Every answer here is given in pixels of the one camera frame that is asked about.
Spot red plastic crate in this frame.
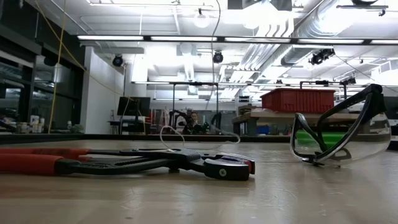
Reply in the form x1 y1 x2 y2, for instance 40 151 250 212
260 88 336 114

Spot clear safety glasses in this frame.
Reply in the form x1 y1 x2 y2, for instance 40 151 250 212
289 83 392 167

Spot person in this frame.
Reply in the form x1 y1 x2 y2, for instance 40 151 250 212
183 111 203 135

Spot black computer monitor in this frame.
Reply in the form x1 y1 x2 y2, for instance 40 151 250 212
117 96 152 118

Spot yellow cable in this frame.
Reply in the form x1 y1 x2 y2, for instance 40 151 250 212
34 0 137 103
47 0 67 134

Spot overhead LED light bar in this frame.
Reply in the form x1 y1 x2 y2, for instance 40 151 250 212
76 35 398 45

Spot wooden top rolling workbench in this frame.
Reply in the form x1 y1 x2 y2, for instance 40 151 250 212
231 107 361 137

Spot black aluminium table frame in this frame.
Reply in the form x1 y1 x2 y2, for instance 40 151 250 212
0 133 398 151

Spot white containers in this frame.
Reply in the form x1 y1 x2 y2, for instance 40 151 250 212
29 114 46 134

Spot red-handled pliers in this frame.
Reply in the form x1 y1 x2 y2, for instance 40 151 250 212
0 147 256 182

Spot black background station frame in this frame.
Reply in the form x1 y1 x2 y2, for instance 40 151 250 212
172 81 220 135

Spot white cord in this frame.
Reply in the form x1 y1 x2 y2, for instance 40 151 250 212
159 0 242 151

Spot white pendant lamp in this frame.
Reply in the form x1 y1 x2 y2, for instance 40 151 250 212
193 7 211 29

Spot green plastic bin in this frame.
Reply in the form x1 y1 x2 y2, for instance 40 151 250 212
294 129 346 147

